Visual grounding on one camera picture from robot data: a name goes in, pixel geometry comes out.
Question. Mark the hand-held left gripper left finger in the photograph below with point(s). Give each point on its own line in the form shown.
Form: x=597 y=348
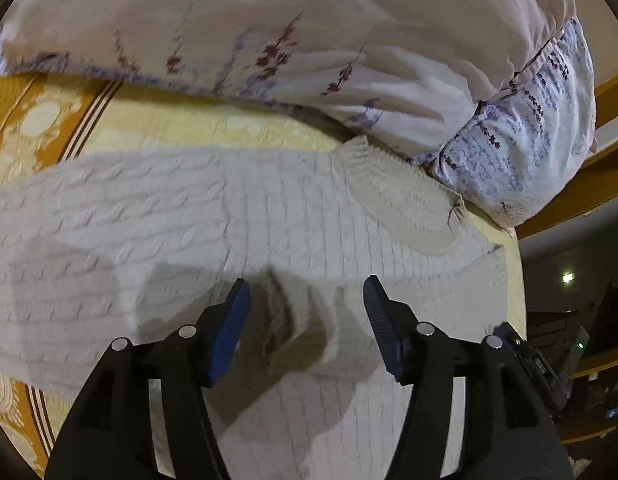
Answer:
x=229 y=325

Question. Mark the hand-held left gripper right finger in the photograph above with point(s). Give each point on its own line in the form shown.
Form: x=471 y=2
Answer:
x=381 y=325

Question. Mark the dark wooden shelf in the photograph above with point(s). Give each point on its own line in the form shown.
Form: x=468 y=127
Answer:
x=599 y=340

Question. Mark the lavender print pillow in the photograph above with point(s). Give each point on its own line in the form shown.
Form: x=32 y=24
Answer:
x=514 y=160

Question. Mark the yellow patterned bedspread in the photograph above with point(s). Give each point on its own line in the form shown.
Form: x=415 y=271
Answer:
x=164 y=120

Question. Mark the pale pink floral pillow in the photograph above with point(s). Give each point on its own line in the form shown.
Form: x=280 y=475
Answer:
x=239 y=20

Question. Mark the wooden bed frame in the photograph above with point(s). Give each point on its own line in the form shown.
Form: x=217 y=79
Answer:
x=579 y=210

